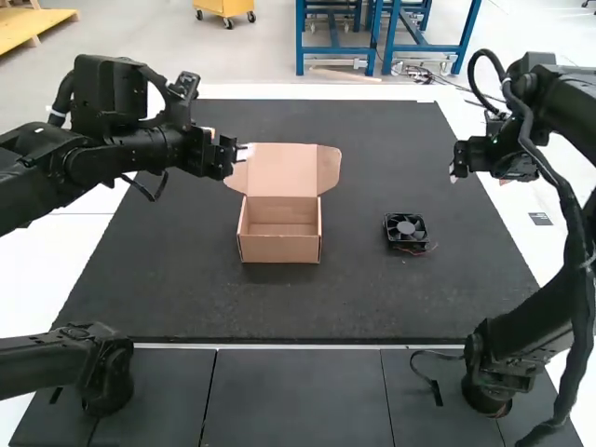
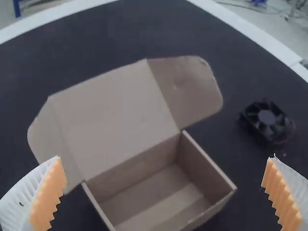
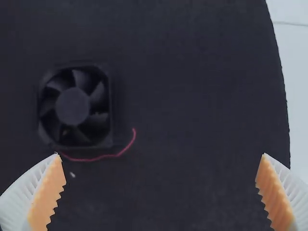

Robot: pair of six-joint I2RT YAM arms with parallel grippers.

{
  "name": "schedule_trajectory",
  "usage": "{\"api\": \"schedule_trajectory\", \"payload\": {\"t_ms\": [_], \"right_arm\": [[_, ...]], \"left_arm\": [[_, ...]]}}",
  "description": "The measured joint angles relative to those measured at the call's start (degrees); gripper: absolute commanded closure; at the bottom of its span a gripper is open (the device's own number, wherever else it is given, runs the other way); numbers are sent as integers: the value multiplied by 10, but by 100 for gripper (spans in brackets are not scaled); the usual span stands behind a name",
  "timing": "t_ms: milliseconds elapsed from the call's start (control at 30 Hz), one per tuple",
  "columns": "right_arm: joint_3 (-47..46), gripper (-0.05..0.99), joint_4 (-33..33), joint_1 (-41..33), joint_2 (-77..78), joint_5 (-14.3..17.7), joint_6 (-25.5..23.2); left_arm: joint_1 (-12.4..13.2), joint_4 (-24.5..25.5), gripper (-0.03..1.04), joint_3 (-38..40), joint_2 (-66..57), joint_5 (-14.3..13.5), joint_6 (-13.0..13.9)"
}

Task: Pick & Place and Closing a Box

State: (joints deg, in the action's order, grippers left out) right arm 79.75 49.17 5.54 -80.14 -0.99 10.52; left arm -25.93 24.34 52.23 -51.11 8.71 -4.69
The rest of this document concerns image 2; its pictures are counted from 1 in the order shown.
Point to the black square fan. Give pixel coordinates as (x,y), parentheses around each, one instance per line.
(267,122)

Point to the black mat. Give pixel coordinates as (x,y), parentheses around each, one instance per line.
(84,48)

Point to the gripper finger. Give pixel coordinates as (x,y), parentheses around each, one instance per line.
(26,199)
(288,192)

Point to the cardboard box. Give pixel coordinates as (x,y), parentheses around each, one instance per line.
(115,120)

